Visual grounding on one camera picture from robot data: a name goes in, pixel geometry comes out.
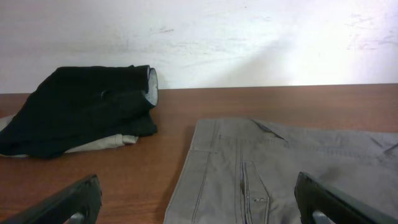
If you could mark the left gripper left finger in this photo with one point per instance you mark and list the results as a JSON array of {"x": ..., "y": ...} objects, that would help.
[{"x": 80, "y": 202}]

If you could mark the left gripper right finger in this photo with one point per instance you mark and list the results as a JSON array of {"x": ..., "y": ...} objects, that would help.
[{"x": 321, "y": 203}]

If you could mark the grey trousers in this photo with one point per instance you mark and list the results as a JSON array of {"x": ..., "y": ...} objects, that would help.
[{"x": 245, "y": 170}]

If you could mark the beige folded garment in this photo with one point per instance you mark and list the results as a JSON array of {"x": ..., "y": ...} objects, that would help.
[{"x": 110, "y": 142}]

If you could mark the black folded garment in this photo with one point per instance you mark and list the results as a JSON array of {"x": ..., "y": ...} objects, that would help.
[{"x": 78, "y": 105}]

